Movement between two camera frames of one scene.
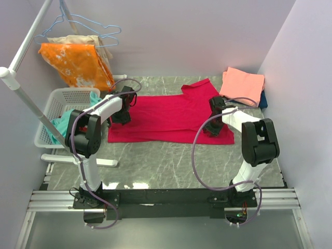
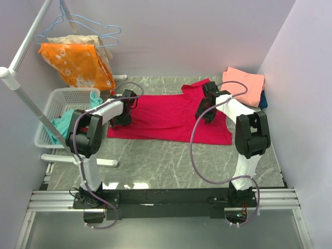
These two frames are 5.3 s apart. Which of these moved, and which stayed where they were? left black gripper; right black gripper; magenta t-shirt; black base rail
Moved: right black gripper
Stayed: left black gripper; magenta t-shirt; black base rail
